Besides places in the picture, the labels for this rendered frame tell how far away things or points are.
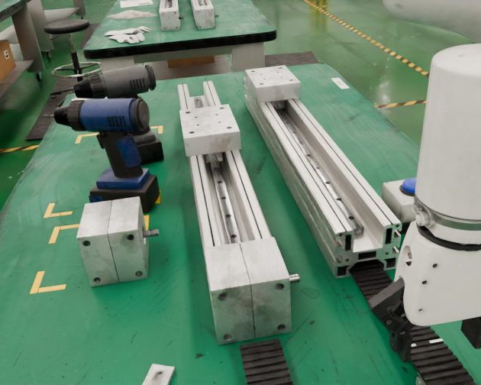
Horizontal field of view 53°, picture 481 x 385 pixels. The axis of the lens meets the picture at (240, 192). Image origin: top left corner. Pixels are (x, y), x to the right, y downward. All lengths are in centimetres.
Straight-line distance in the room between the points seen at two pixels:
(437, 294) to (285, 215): 45
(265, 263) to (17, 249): 49
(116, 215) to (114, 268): 8
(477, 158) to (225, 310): 35
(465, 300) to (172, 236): 52
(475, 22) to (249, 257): 37
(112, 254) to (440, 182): 50
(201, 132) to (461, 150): 62
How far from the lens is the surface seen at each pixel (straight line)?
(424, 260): 48
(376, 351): 66
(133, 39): 242
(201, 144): 95
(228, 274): 62
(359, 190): 81
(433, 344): 65
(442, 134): 43
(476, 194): 44
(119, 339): 71
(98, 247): 76
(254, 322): 65
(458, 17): 51
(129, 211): 79
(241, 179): 85
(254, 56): 249
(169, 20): 260
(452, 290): 52
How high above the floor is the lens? 127
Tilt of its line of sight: 30 degrees down
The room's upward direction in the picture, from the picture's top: 5 degrees counter-clockwise
